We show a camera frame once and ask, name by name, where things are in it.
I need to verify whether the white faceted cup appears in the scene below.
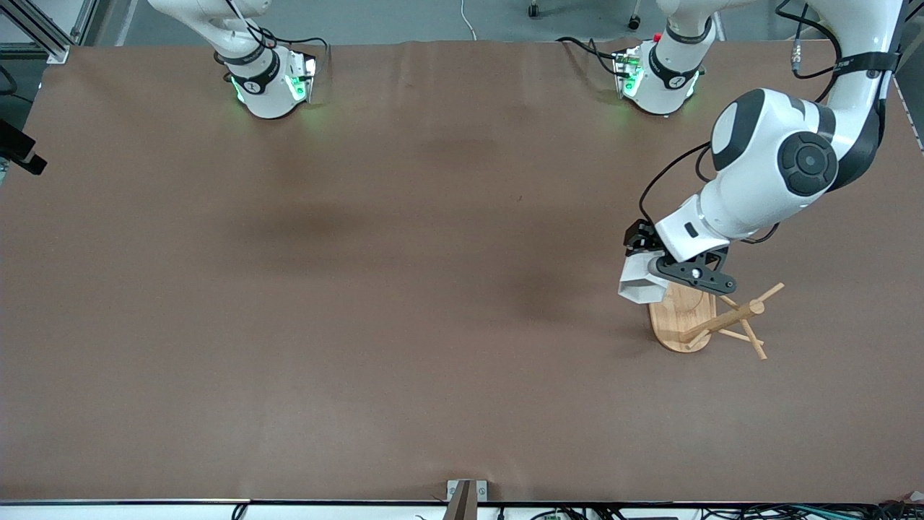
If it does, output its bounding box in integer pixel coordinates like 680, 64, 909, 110
618, 251, 668, 305

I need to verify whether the bamboo cup rack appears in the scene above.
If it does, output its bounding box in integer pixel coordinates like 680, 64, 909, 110
648, 282, 785, 360

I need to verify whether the brown table cover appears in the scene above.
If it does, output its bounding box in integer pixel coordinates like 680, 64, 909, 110
0, 40, 924, 504

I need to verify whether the slanted aluminium frame profile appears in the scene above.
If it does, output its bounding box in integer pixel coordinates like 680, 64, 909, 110
0, 0, 71, 64

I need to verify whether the upright aluminium frame profile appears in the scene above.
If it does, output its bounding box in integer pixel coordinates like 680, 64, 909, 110
72, 0, 100, 46

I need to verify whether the black left base cable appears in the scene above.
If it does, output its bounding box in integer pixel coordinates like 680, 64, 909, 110
556, 36, 625, 77

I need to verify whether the black base cable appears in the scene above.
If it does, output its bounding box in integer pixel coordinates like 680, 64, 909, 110
271, 36, 331, 77
556, 36, 625, 77

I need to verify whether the tangled cable bundle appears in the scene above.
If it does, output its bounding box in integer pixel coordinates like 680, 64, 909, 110
498, 503, 924, 520

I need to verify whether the metal edge bracket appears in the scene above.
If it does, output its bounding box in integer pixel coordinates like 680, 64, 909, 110
446, 479, 489, 503

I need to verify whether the brown post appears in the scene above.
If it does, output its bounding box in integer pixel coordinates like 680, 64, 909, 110
442, 480, 479, 520

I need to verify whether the black right base cable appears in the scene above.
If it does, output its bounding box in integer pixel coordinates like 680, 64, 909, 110
271, 36, 331, 77

